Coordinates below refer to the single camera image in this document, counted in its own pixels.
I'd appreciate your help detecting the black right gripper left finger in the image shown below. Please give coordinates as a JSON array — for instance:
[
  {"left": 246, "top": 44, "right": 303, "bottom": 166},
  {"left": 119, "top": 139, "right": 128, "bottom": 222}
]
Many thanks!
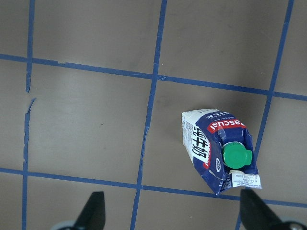
[{"left": 73, "top": 191, "right": 106, "bottom": 230}]

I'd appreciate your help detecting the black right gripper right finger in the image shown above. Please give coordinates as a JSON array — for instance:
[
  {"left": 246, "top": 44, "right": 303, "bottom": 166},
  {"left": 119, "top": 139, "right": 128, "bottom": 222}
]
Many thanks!
[{"left": 240, "top": 189, "right": 283, "bottom": 230}]

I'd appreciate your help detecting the blue white milk carton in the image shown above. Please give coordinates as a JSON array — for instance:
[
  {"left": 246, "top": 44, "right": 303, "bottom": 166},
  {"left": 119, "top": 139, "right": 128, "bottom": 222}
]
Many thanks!
[{"left": 182, "top": 109, "right": 262, "bottom": 195}]

